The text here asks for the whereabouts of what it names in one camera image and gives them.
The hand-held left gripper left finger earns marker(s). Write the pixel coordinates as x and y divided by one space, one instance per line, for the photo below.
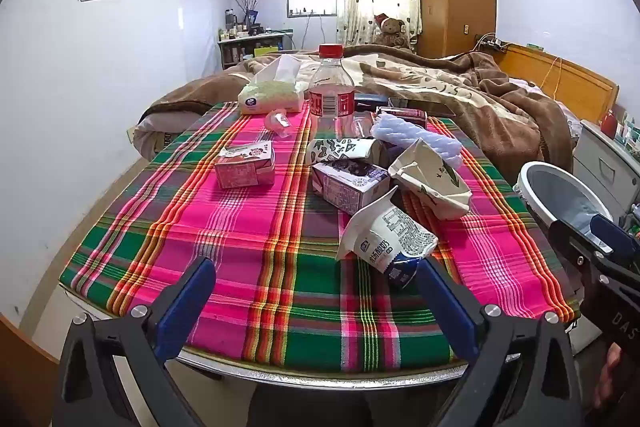
187 302

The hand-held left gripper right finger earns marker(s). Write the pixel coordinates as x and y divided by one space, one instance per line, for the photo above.
445 307

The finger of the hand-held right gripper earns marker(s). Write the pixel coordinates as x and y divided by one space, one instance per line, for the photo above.
612 234
575 244

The white round bin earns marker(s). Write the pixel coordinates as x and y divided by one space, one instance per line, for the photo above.
565 192

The white blue yogurt carton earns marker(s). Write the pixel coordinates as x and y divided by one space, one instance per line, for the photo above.
385 242

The white green carton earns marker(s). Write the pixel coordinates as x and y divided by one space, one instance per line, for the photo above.
430 187

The pink milk carton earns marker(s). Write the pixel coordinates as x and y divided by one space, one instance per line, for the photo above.
240 172

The purple milk carton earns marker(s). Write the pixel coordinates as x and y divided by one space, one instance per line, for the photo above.
345 189

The light blue ridged bottle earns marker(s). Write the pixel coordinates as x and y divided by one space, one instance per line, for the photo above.
415 134

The patterned white paper cup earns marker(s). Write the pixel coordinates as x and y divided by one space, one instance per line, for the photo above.
340 149

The maroon drink carton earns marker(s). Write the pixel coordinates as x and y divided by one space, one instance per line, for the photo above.
400 112

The clear red-capped plastic bottle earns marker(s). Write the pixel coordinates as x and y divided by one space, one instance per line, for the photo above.
330 102

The person's right hand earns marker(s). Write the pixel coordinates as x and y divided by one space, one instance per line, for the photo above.
610 377

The grey cabinet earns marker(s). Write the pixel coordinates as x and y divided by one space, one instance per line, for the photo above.
605 162

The pink green plaid tablecloth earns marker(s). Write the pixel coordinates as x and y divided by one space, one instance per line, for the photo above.
250 232

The red container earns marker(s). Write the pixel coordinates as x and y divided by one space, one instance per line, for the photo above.
608 125

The brown bed blanket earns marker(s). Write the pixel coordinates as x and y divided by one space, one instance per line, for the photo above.
500 107

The wooden bed headboard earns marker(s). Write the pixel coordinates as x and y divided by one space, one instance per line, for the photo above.
575 82

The cream quilt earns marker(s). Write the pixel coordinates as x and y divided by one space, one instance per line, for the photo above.
155 129

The wooden furniture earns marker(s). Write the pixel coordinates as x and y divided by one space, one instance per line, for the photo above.
22 382

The pink plastic wrapper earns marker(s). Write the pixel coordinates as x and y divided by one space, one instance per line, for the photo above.
277 119

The yellow tissue pack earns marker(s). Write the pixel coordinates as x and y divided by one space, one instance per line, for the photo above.
270 99

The dark blue case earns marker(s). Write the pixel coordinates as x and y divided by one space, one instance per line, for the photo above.
370 99

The cluttered white shelf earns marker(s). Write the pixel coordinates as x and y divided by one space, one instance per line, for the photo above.
250 47

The brown teddy bear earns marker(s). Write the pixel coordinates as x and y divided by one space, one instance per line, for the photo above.
392 32

